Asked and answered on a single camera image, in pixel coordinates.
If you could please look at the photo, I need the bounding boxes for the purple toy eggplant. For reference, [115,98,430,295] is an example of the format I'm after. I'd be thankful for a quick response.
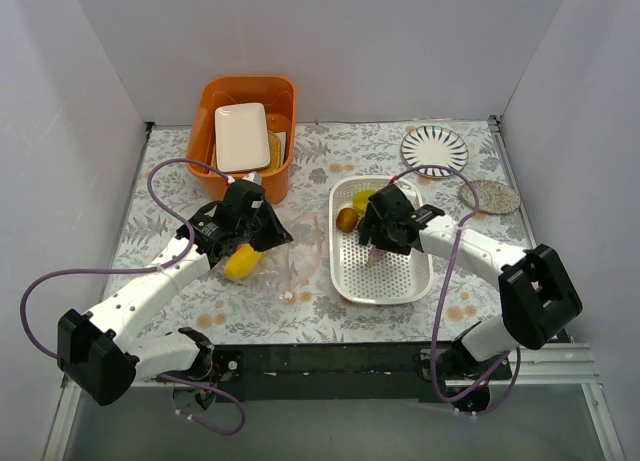
[365,247,384,266]

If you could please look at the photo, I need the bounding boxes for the yellow toy mango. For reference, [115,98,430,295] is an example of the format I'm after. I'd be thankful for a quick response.
[223,244,265,280]

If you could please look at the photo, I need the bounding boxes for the clear zip top bag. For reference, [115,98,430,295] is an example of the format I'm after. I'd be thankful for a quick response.
[216,212,326,300]

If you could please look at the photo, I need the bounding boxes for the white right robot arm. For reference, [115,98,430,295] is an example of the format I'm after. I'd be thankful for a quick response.
[359,184,583,379]

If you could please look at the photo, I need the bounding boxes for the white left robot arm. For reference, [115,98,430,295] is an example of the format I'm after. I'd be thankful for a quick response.
[57,173,292,406]

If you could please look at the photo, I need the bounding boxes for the brown toy kiwi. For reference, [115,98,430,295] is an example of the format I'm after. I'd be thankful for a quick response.
[335,207,359,233]

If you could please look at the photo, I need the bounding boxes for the white perforated plastic basket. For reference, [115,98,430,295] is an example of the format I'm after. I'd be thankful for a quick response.
[328,175,433,305]

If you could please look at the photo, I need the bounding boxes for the floral patterned table mat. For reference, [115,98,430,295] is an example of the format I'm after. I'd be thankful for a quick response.
[114,121,532,344]

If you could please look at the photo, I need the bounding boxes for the yellow woven tray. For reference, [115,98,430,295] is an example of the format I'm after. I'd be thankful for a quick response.
[211,131,284,174]

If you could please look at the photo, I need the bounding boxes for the blue striped round plate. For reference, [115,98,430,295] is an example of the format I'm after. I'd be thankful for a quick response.
[400,125,469,179]

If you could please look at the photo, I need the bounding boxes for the white rectangular plate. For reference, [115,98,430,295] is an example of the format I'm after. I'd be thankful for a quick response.
[214,103,268,146]

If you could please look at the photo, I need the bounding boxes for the orange plastic bin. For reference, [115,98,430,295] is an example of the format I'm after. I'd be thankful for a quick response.
[186,75,297,204]

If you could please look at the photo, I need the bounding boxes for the speckled round coaster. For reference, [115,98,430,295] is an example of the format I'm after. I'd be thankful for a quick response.
[471,180,521,215]

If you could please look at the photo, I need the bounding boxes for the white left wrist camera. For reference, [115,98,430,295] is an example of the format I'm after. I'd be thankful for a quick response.
[227,171,262,186]

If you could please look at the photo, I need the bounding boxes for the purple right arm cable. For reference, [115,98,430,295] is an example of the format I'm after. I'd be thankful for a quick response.
[389,164,522,415]

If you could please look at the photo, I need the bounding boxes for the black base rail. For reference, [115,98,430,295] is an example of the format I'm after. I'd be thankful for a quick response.
[204,341,511,402]

